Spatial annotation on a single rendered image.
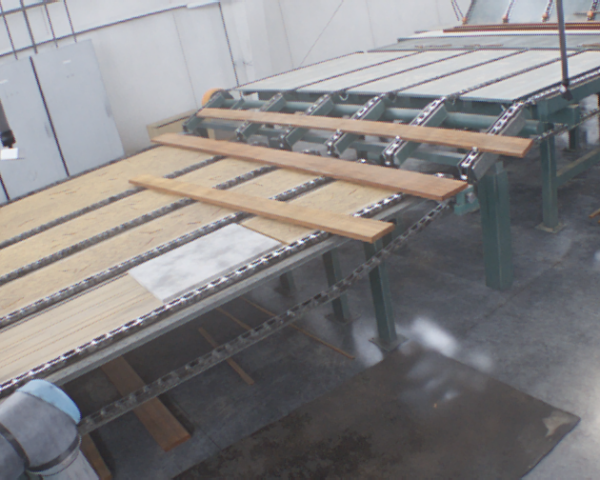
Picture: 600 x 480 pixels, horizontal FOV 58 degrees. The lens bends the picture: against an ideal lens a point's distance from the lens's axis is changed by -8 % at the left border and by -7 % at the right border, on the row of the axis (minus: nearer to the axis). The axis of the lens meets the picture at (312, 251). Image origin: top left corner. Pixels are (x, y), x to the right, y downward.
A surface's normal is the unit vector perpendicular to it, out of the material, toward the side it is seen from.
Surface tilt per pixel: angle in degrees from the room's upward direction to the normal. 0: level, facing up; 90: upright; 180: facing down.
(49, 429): 81
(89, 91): 90
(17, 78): 90
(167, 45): 87
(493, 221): 90
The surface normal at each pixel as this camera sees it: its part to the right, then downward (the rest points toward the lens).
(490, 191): -0.79, 0.40
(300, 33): 0.55, 0.18
